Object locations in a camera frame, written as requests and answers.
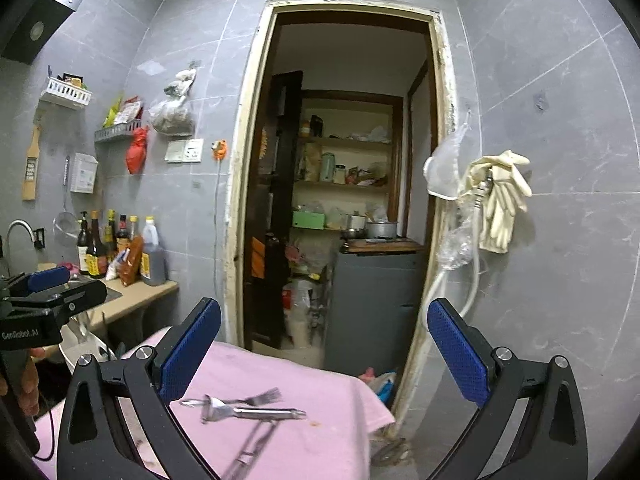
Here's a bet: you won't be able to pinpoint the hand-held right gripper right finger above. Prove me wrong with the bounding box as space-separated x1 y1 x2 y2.
426 297 588 480

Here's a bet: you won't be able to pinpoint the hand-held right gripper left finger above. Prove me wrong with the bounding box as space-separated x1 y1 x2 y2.
56 297 223 480

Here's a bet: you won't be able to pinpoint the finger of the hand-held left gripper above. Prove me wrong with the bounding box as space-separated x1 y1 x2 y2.
9 279 109 323
0 266 72 301

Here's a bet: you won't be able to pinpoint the white plastic utensil holder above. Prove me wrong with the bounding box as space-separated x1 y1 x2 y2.
62 317 121 366

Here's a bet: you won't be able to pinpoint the metal peeler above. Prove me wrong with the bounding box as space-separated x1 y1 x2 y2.
201 395 307 425

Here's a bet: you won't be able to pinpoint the person's left hand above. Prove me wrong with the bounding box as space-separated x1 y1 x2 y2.
19 347 47 417

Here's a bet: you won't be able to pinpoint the dark sauce bottle yellow label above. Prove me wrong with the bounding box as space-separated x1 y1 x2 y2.
86 210 110 278

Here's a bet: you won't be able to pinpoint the metal strainer ladle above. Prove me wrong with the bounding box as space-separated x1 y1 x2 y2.
53 155 83 238

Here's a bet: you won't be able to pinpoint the metal faucet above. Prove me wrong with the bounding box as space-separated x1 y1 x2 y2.
6 219 38 261

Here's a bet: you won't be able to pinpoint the beige kitchen counter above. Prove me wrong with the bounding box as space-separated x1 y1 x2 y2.
37 262 179 331

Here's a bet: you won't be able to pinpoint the orange red seasoning packet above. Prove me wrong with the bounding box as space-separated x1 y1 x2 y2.
118 236 144 287

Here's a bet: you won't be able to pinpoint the grey cabinet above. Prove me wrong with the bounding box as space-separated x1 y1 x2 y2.
324 247 428 376

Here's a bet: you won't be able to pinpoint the clear plastic bag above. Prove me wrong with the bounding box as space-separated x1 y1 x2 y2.
437 210 476 273

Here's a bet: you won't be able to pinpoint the wooden grater board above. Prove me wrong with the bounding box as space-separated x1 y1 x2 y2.
21 122 42 201

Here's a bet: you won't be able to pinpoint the plastic bottles on floor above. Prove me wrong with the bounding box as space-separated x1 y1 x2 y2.
282 280 326 351

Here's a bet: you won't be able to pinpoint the metal pot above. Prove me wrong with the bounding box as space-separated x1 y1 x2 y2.
366 220 399 240

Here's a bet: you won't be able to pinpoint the cream rubber gloves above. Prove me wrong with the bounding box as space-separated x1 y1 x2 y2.
460 150 533 255

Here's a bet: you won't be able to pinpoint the pink tablecloth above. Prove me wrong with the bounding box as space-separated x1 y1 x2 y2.
35 327 396 480

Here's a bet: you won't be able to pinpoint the red plastic bag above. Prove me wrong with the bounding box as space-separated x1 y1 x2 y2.
126 127 150 175

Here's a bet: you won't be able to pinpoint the green box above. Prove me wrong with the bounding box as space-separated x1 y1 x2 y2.
292 210 326 231

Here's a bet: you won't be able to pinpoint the green yellow seasoning packet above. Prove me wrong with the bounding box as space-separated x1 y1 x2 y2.
103 94 124 128

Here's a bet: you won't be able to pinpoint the dark wooden door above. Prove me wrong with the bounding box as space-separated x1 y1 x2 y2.
244 71 304 351

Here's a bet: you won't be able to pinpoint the red seasoning packets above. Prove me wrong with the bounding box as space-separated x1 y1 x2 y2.
117 97 144 126

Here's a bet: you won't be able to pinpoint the clear bag of dried goods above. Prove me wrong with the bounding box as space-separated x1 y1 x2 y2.
149 65 197 137

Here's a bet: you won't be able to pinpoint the wooden shelf unit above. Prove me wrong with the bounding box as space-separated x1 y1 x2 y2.
297 90 403 233

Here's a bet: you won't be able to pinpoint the black range hood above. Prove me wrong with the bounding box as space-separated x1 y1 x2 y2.
0 0 98 63

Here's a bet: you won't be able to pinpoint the white hose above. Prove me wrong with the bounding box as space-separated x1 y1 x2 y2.
431 210 483 318

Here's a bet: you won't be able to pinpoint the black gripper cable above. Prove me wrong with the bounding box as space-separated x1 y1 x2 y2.
34 392 57 462

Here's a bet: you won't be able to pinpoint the white wall box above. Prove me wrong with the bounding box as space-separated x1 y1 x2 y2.
70 152 99 194

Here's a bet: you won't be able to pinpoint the thin white cable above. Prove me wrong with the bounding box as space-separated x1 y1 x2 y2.
212 160 224 256

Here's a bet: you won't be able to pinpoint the metal hose fitting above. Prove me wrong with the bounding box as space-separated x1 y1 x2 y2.
477 170 493 211

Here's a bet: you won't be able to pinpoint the grey wall rack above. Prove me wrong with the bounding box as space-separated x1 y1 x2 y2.
95 119 143 143

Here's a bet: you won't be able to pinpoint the worn door frame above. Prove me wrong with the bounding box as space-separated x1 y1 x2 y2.
222 0 458 441

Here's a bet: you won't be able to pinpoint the white wall socket panel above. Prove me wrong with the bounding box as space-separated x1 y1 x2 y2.
165 138 205 163

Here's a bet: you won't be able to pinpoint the white wall basket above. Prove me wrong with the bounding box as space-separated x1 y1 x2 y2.
40 77 94 111

